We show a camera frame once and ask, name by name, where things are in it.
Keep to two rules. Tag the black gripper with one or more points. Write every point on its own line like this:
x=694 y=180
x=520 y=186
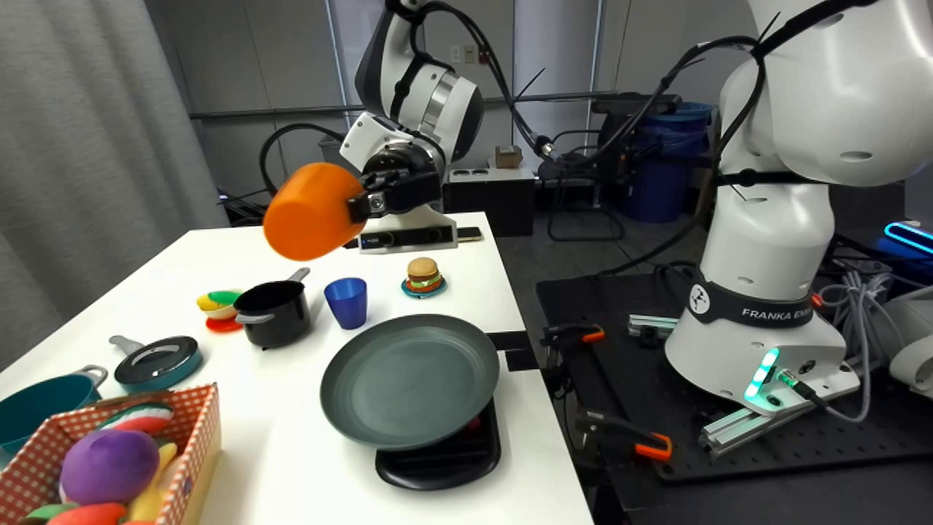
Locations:
x=415 y=194

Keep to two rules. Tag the orange plastic cup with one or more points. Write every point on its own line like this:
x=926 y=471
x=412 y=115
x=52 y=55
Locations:
x=307 y=211

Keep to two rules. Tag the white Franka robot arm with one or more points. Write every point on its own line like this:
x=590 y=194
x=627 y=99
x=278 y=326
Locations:
x=776 y=243

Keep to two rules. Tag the blue plastic cup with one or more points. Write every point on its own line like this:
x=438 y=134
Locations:
x=346 y=300

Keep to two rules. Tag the toy burger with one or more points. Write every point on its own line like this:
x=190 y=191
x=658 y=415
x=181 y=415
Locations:
x=423 y=272

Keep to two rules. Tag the colourful toy at corner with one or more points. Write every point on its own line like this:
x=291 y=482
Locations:
x=423 y=293

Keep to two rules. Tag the black cabinet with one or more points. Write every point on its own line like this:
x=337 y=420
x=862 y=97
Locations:
x=501 y=204

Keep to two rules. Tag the small cardboard box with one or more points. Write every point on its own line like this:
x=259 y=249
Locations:
x=508 y=156

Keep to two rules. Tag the green felt disc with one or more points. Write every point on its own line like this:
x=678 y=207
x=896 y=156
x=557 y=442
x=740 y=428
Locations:
x=225 y=296

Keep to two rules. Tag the large dark frying pan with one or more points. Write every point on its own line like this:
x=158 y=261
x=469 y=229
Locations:
x=409 y=379

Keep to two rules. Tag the tan felt disc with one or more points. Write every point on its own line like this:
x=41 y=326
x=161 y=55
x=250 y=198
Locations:
x=222 y=312

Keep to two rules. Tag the red felt disc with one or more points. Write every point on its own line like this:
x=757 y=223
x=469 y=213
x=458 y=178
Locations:
x=222 y=325

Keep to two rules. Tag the yellow felt disc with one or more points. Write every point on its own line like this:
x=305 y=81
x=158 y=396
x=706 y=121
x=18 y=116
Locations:
x=206 y=303

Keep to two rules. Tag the black chair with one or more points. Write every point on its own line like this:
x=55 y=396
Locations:
x=582 y=191

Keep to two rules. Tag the teal frying pan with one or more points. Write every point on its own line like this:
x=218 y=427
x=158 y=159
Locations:
x=161 y=361

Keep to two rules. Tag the black toy stove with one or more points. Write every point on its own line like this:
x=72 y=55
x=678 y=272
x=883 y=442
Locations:
x=448 y=460

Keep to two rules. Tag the grey curtain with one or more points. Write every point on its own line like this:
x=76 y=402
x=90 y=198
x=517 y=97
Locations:
x=90 y=145

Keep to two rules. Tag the blue barrel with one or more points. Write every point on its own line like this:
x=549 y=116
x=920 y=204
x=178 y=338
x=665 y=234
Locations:
x=665 y=163

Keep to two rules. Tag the red checkered cardboard box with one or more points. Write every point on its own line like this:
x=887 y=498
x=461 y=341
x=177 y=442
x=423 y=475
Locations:
x=190 y=456

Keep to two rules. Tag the red white plush toy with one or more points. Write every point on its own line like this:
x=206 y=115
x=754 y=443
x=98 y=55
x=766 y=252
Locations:
x=146 y=420

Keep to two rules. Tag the yellow plush toy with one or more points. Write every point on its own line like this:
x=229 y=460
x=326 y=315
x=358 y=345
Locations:
x=154 y=495

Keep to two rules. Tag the purple plush toy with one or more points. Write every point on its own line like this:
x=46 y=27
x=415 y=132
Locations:
x=106 y=466

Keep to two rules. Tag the teal pot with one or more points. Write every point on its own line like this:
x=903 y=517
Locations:
x=40 y=402

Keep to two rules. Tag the orange red plush toy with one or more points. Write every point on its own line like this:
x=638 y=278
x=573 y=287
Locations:
x=90 y=513

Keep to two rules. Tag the blue lit device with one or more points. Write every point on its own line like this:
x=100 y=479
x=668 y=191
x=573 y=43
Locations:
x=907 y=243

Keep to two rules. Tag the white cylinder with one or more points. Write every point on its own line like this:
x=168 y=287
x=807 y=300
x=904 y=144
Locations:
x=918 y=350

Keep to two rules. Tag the black table edge bracket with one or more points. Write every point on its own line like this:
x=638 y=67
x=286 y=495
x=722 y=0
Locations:
x=511 y=350

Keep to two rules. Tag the silver bracket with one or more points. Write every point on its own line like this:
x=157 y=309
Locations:
x=652 y=325

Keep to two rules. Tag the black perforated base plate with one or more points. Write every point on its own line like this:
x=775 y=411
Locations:
x=642 y=379

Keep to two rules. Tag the aluminium rail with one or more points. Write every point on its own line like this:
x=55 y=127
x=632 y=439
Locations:
x=740 y=427

